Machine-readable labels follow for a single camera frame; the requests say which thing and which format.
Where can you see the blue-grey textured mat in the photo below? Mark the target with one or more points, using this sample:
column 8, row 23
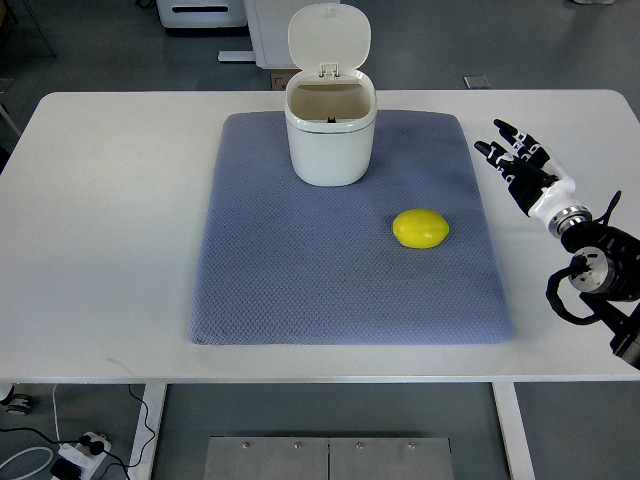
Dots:
column 285, row 262

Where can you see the white trash bin with lid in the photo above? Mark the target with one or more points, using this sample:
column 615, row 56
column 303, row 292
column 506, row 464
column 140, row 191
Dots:
column 330, row 106

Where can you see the white table left leg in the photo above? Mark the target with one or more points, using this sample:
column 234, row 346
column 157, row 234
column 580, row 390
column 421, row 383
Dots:
column 146, row 437

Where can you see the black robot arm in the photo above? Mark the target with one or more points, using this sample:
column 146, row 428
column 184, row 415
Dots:
column 604, row 269

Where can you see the grey metal floor plate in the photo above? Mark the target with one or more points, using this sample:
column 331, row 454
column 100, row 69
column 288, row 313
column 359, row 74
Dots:
column 328, row 458

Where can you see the caster wheel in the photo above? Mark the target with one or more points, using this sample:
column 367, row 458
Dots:
column 14, row 402

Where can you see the white cabinet base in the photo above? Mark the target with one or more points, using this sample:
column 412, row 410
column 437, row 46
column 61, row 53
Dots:
column 268, row 23

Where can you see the white shoe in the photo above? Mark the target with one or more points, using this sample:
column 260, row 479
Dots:
column 594, row 2

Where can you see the cardboard box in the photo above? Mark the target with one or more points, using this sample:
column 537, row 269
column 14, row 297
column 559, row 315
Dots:
column 279, row 78

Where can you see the white appliance with black slot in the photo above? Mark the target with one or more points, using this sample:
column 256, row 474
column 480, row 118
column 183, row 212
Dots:
column 201, row 14

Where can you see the white power strip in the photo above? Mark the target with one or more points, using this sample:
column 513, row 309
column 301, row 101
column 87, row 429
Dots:
column 87, row 453

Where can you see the black plug adapter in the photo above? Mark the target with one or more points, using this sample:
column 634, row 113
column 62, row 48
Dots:
column 63, row 469

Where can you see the white table leg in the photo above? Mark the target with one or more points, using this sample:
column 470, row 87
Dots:
column 512, row 431
column 146, row 437

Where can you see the white table right leg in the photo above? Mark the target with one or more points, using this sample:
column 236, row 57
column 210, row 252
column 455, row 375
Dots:
column 512, row 431

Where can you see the grey floor socket cover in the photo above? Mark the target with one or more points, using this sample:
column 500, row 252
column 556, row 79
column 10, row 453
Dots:
column 476, row 82

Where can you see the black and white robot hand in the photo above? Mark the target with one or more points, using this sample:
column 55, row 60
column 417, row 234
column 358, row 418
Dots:
column 535, row 180

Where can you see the yellow lemon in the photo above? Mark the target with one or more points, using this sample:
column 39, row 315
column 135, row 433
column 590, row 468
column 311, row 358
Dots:
column 420, row 228

